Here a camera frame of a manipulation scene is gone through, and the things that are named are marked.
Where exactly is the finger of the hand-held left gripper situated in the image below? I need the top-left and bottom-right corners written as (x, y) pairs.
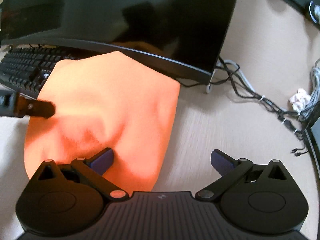
top-left (0, 92), bottom-right (56, 119)

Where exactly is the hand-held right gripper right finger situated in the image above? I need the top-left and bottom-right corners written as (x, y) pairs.
top-left (195, 149), bottom-right (288, 202)

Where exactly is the thin white cable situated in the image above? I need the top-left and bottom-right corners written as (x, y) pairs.
top-left (207, 59), bottom-right (255, 93)

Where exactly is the black computer monitor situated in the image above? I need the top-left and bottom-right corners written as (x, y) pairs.
top-left (0, 0), bottom-right (242, 85)

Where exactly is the white computer case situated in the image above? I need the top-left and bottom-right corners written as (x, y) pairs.
top-left (304, 116), bottom-right (320, 170)

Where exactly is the crumpled white tissue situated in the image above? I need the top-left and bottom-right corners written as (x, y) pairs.
top-left (290, 88), bottom-right (311, 113)

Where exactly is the black keyboard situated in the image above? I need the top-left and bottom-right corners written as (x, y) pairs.
top-left (0, 45), bottom-right (100, 100)

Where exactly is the black cable bundle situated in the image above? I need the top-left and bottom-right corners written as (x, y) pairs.
top-left (180, 55), bottom-right (310, 157)

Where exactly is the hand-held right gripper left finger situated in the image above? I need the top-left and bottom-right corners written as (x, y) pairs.
top-left (35, 147), bottom-right (128, 202)

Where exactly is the orange pumpkin costume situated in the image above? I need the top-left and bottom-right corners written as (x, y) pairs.
top-left (24, 51), bottom-right (181, 193)

